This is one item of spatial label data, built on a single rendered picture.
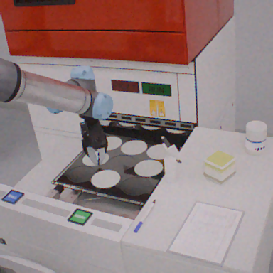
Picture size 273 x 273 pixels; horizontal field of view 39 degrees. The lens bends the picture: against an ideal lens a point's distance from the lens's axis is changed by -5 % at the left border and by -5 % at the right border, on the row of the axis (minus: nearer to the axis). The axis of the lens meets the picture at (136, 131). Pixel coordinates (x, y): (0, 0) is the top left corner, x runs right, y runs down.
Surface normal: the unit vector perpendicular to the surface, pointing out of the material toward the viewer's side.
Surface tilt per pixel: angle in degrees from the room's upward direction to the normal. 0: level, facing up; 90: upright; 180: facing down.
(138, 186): 0
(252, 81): 90
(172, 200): 0
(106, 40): 90
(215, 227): 0
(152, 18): 90
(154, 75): 90
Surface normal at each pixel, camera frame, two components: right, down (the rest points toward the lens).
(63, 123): -0.42, 0.49
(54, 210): -0.10, -0.86
